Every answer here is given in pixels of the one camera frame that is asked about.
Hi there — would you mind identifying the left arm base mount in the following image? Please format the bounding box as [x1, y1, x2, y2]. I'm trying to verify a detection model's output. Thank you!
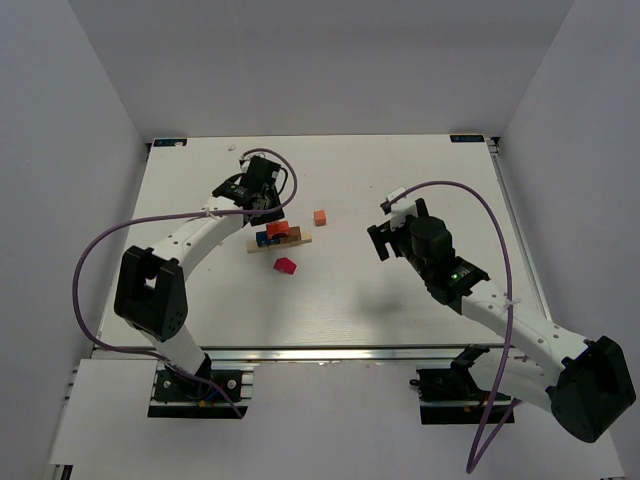
[147, 368, 252, 420]

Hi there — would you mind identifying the red roof block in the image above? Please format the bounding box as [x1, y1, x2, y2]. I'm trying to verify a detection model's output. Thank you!
[273, 257, 297, 275]

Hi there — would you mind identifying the aluminium table rail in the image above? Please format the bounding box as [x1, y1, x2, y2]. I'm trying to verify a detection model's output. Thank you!
[94, 344, 501, 366]
[486, 137, 552, 321]

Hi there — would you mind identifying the right blue table label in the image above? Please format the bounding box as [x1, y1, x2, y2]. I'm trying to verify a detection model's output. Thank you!
[449, 134, 485, 143]

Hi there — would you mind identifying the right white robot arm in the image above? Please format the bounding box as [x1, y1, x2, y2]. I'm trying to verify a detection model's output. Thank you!
[367, 193, 636, 443]

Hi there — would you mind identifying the aluminium table rail right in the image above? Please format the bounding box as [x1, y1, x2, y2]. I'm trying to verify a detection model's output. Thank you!
[486, 137, 552, 321]

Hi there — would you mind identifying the blue table label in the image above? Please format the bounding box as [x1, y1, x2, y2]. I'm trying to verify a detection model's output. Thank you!
[152, 138, 187, 148]
[449, 134, 485, 143]

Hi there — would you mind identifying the orange cube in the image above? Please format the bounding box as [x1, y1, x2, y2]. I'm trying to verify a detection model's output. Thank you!
[314, 210, 327, 227]

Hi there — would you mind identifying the orange arch block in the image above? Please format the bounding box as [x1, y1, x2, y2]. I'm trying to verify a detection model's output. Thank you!
[266, 220, 290, 239]

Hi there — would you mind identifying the left blue table label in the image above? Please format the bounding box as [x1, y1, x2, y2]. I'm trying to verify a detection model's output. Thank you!
[152, 138, 187, 148]

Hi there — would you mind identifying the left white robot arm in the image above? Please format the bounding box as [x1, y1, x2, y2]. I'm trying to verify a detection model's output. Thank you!
[114, 156, 284, 378]

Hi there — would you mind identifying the small natural wood block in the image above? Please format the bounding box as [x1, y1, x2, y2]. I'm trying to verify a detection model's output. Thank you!
[246, 241, 269, 253]

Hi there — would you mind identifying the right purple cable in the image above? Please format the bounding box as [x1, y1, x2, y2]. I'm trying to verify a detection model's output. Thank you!
[392, 181, 516, 475]

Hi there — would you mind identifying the natural wood block hotel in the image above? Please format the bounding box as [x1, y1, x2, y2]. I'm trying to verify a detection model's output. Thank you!
[290, 231, 312, 246]

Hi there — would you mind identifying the aluminium table rail front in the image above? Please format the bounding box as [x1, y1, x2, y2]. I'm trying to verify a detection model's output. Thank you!
[94, 344, 501, 366]

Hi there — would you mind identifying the blue wood block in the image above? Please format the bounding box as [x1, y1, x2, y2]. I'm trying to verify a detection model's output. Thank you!
[255, 231, 280, 248]

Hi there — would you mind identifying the brown wood block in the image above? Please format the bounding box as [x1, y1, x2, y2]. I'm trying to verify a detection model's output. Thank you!
[279, 226, 302, 244]

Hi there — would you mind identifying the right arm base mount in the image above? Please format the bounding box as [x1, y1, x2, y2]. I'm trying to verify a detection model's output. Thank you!
[409, 345, 492, 426]

